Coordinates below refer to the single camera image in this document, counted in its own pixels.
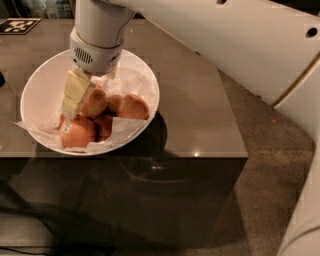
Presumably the white gripper with vents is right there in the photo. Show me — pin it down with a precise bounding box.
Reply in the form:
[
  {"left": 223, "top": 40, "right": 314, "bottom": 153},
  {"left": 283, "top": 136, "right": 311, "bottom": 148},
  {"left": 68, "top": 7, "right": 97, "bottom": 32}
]
[{"left": 62, "top": 29, "right": 123, "bottom": 119}]

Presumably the large top red-yellow apple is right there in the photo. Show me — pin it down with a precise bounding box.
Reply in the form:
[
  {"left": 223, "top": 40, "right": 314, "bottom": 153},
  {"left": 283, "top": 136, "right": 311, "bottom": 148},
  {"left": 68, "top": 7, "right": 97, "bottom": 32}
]
[{"left": 80, "top": 85, "right": 108, "bottom": 118}]

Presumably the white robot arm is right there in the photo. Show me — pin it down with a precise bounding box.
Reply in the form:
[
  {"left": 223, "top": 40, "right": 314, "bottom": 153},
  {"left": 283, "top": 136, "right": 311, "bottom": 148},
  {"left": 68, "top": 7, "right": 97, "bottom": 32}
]
[{"left": 70, "top": 0, "right": 320, "bottom": 256}]

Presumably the hidden left red apple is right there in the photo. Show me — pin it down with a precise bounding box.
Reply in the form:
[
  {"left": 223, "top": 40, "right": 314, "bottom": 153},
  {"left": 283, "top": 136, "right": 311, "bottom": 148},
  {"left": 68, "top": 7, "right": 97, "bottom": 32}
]
[{"left": 59, "top": 114, "right": 66, "bottom": 126}]

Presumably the white bowl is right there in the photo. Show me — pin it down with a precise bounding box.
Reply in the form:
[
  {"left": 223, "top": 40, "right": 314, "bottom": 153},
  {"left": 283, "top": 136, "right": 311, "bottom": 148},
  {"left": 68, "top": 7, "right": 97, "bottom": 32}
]
[{"left": 19, "top": 49, "right": 161, "bottom": 157}]

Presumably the small middle apple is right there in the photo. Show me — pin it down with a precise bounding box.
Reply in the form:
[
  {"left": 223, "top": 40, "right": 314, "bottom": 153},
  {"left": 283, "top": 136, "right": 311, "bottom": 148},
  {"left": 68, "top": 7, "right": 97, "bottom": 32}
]
[{"left": 107, "top": 94, "right": 122, "bottom": 115}]

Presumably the dark red lower apple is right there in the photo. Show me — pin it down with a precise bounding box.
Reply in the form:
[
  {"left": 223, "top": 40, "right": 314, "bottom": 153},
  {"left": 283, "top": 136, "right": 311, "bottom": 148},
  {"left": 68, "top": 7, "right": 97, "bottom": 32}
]
[{"left": 94, "top": 115, "right": 113, "bottom": 141}]

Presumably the front apple with sticker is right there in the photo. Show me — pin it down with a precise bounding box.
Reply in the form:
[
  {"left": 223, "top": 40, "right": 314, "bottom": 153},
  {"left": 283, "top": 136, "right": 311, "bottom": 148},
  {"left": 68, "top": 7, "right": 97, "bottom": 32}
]
[{"left": 60, "top": 117, "right": 96, "bottom": 148}]

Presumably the right red-yellow apple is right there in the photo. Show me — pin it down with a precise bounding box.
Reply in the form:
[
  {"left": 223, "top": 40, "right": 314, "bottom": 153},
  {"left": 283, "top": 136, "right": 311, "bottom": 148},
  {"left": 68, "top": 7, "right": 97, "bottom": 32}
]
[{"left": 117, "top": 94, "right": 149, "bottom": 120}]

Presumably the white crumpled paper liner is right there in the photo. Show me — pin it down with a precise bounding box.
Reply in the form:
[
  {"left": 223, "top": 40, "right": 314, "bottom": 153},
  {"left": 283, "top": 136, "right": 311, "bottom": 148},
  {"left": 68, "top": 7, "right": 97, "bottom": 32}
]
[{"left": 13, "top": 64, "right": 158, "bottom": 154}]

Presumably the dark object at left edge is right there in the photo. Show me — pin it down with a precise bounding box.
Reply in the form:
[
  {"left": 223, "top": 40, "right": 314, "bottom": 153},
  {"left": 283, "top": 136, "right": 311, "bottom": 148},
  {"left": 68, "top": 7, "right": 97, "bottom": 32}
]
[{"left": 0, "top": 71, "right": 6, "bottom": 88}]

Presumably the black white fiducial marker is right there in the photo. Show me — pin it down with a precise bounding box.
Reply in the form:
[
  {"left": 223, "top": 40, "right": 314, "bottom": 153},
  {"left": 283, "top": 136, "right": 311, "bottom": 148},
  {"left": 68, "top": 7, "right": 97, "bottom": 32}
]
[{"left": 0, "top": 18, "right": 41, "bottom": 35}]

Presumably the cluttered shelf top left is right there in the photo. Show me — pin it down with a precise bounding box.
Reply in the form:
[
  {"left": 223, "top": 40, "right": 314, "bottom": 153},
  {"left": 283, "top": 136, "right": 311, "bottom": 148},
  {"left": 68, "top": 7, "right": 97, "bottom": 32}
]
[{"left": 0, "top": 0, "right": 76, "bottom": 19}]

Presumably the black cable on floor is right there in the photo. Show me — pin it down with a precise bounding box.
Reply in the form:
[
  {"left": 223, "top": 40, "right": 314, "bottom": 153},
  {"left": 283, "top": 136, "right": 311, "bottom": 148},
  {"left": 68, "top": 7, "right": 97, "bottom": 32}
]
[{"left": 0, "top": 246, "right": 49, "bottom": 256}]

